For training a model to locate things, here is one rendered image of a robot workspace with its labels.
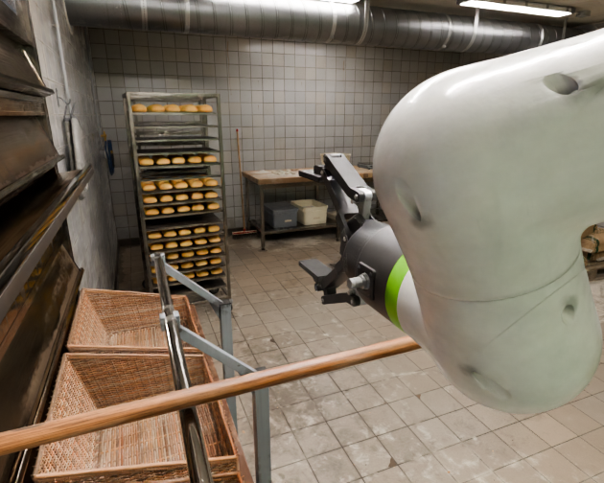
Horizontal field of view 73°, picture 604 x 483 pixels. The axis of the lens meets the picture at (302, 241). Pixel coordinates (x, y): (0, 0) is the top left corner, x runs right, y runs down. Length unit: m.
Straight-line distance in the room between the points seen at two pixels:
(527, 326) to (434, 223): 0.08
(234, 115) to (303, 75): 1.11
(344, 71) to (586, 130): 6.09
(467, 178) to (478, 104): 0.03
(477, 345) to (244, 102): 5.54
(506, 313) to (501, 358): 0.03
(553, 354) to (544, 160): 0.12
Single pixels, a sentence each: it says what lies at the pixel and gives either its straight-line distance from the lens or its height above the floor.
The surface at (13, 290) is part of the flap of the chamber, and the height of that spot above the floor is 1.40.
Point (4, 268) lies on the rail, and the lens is 0.70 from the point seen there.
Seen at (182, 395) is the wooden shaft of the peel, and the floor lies 1.21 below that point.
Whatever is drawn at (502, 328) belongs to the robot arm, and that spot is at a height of 1.52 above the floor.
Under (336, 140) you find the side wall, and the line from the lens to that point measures 6.21.
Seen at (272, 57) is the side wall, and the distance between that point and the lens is 5.89.
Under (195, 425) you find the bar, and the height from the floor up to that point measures 1.17.
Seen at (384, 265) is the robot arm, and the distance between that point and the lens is 0.36.
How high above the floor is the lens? 1.63
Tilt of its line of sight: 17 degrees down
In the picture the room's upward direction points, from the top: straight up
